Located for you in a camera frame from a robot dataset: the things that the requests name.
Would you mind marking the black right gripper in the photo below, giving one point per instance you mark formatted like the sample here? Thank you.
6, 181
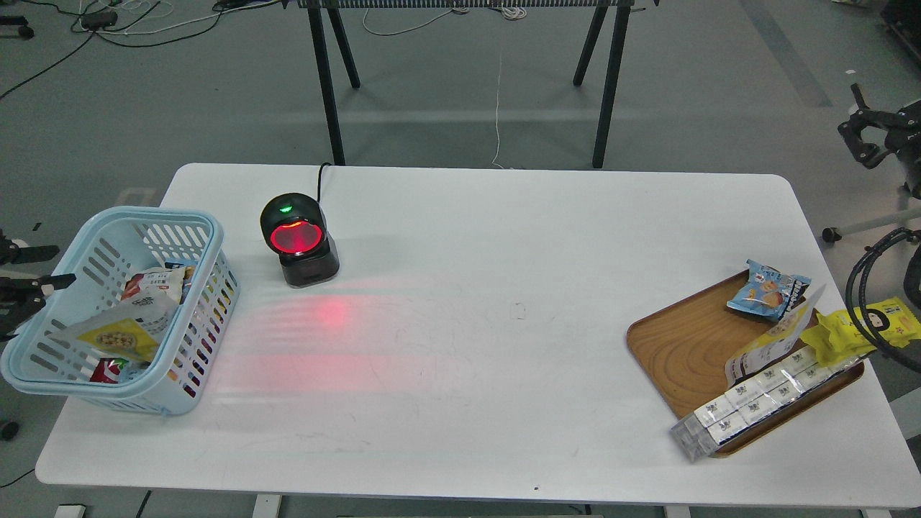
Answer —
910, 140

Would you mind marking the yellow nut snack pouch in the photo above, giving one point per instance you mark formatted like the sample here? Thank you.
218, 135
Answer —
134, 329

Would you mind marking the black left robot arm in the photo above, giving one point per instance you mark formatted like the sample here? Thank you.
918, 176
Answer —
22, 298

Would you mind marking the blue snack packet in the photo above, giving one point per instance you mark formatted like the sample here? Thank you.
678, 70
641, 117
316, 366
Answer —
768, 292

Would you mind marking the yellow cartoon snack bag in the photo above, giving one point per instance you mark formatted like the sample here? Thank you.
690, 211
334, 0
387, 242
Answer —
836, 338

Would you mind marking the light blue plastic basket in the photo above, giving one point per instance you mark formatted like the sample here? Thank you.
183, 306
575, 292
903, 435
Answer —
108, 249

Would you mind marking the white red snack bag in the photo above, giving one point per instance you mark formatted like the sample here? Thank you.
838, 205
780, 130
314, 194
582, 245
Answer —
174, 279

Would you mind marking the white yellow standing pouch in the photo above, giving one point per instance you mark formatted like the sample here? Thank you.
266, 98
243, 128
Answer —
774, 344

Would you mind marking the round wooden tray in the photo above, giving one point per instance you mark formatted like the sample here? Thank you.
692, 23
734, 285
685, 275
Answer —
684, 347

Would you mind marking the long clear biscuit pack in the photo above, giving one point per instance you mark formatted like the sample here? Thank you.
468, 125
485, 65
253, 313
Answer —
756, 406

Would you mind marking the black barcode scanner red window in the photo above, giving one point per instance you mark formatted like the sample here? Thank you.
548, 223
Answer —
294, 227

